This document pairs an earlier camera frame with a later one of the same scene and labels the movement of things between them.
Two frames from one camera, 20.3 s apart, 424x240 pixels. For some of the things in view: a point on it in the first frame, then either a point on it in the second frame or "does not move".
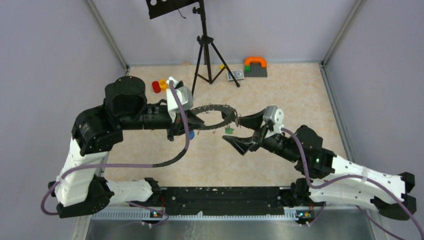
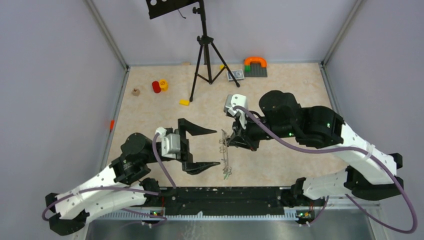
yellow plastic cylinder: [164, 85] does not move
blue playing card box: [238, 74] does not move
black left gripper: [177, 128] -> [193, 167]
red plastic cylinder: [156, 87] does not move
